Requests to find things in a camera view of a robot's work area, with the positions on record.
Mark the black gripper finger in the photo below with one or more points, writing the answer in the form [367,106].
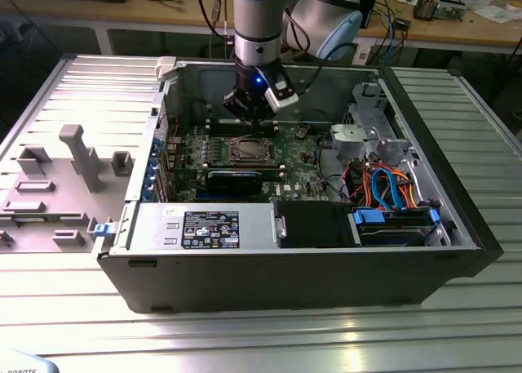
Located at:
[236,103]
[264,114]

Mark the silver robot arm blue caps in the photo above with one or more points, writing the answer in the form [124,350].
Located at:
[257,22]

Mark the black RAM slot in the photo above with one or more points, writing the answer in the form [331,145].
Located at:
[216,125]
[216,131]

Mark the black CPU socket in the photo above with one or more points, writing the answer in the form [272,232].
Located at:
[233,160]

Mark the black drive bay cover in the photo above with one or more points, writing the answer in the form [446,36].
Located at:
[314,224]

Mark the black case fan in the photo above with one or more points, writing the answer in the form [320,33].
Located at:
[202,112]

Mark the green motherboard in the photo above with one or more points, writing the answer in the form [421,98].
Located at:
[302,173]

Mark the black graphics card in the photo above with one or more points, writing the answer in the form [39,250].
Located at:
[234,183]

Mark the beige case latch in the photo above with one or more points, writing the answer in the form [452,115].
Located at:
[166,67]

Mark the silver metal drive cage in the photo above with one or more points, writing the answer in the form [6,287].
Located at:
[367,132]

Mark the blue card retainer strip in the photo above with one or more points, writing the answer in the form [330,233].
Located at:
[151,173]

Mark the silver power supply with label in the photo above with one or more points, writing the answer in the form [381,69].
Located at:
[253,226]

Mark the small black tower box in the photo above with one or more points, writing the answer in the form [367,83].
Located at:
[372,5]

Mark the small black adapter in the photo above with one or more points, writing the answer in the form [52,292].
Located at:
[401,24]

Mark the grey parts rack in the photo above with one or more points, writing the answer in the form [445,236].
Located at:
[85,161]

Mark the open black PC case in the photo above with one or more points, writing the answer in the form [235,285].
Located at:
[285,283]

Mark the hard disk in blue carrier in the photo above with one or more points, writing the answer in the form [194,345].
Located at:
[391,234]

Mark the wooden workbench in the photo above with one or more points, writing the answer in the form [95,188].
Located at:
[81,10]

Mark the blue case clip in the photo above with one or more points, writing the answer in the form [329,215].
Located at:
[102,230]

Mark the metal heat sink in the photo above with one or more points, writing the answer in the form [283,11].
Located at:
[426,7]

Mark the grey metal device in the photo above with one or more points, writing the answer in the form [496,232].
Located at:
[450,10]

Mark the white papers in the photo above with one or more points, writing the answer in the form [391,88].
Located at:
[493,14]

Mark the white device with print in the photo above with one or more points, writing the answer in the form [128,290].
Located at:
[20,362]

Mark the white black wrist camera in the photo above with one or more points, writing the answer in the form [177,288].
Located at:
[283,101]

